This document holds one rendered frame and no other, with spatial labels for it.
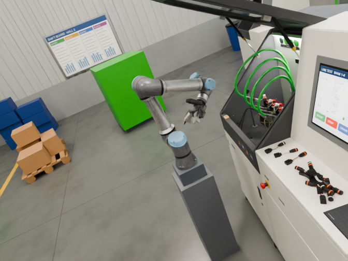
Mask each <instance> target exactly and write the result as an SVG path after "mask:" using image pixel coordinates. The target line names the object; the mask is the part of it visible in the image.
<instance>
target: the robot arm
mask: <svg viewBox="0 0 348 261"><path fill-rule="evenodd" d="M215 85H216V83H215V81H214V80H213V79H211V78H206V77H202V76H201V75H200V74H199V73H197V72H195V73H193V74H192V75H191V76H190V79H183V80H169V81H163V80H162V79H151V78H148V77H146V76H137V77H135V78H134V79H133V81H132V88H133V90H134V91H135V92H136V93H137V95H138V97H139V99H140V100H141V101H144V103H145V104H146V106H147V108H148V110H149V111H150V113H151V115H152V117H153V119H154V120H155V122H156V123H157V125H158V127H159V129H160V130H159V133H160V135H161V138H162V140H163V142H164V143H166V144H167V145H168V146H169V147H170V148H171V149H172V151H173V153H174V155H175V159H176V167H177V168H178V169H179V170H188V169H191V168H192V167H194V166H195V165H196V163H197V158H196V156H195V155H194V154H193V152H192V151H191V149H190V146H189V144H188V141H187V138H186V136H185V134H184V133H183V132H181V131H177V130H176V128H175V126H174V125H173V124H171V123H170V122H169V120H168V118H167V115H166V114H165V112H164V110H163V109H162V107H161V105H160V103H159V101H158V99H157V96H162V95H163V94H166V93H177V92H188V91H199V94H198V97H197V99H196V100H195V99H192V98H189V99H186V103H189V104H193V106H192V107H191V108H190V109H189V111H188V112H187V113H186V115H185V118H184V123H183V124H185V123H186V122H188V123H189V124H190V123H191V117H193V120H192V122H193V124H194V123H195V122H196V121H197V122H198V123H200V120H199V119H201V118H204V116H205V113H206V112H205V109H206V107H207V106H206V103H207V101H208V99H209V96H210V94H211V93H212V90H213V89H214V88H215ZM203 114H204V116H203Z"/></svg>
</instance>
